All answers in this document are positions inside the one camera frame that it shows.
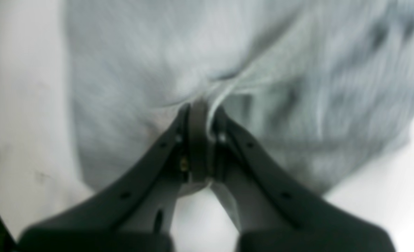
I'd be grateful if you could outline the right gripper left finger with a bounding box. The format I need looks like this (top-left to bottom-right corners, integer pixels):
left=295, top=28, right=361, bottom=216
left=17, top=101, right=209, bottom=252

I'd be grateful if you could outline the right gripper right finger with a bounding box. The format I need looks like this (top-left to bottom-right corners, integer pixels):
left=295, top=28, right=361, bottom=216
left=213, top=108, right=396, bottom=252

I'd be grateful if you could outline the grey T-shirt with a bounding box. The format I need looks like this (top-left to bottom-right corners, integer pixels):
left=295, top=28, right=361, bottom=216
left=64, top=0, right=414, bottom=194

